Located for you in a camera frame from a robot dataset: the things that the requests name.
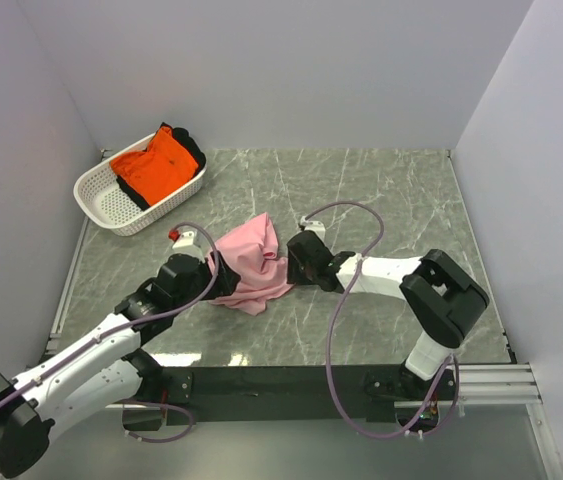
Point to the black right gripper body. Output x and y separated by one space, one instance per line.
299 259

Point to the pink t shirt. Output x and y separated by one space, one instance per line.
252 251

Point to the black t shirt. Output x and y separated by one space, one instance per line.
188 142

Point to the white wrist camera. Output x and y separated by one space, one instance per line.
184 240
315 226

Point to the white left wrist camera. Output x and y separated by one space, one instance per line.
184 240

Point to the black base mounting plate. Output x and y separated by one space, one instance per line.
267 393

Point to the aluminium extrusion rail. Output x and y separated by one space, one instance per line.
498 384

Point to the orange t shirt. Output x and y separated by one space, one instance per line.
156 165

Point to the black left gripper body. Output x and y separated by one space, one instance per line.
228 279

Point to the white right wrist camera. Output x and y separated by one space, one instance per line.
315 226

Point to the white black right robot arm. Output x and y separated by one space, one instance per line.
444 299

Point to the white perforated plastic basket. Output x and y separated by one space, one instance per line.
101 199

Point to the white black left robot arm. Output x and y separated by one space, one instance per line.
105 366

